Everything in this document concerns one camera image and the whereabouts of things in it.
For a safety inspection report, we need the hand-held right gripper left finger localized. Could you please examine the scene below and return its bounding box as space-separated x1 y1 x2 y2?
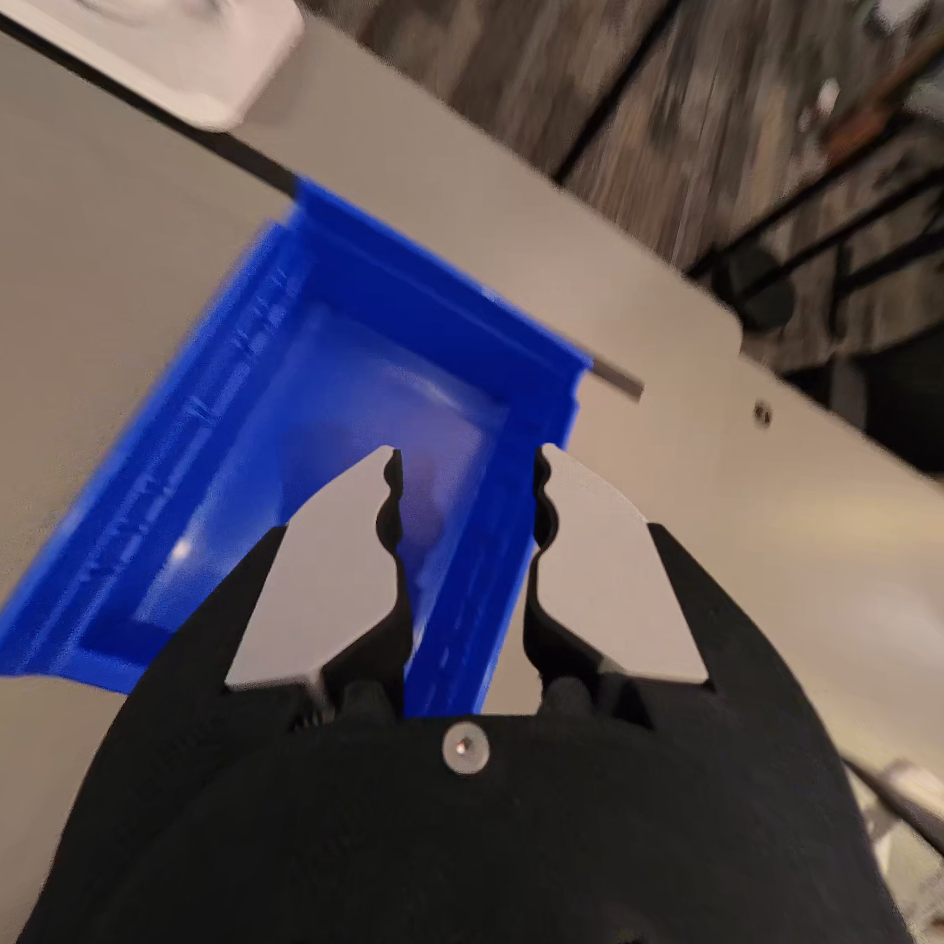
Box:
223 444 414 720

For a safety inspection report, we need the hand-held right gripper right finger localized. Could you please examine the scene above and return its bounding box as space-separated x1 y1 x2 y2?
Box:
522 442 712 720

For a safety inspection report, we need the blue plastic bin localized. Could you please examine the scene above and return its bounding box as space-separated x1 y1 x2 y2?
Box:
0 177 593 718

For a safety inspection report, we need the black round-top pole stand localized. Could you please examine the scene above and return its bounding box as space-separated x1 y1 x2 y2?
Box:
726 247 797 331

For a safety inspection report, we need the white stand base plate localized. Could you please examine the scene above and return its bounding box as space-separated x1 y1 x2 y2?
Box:
0 0 305 134

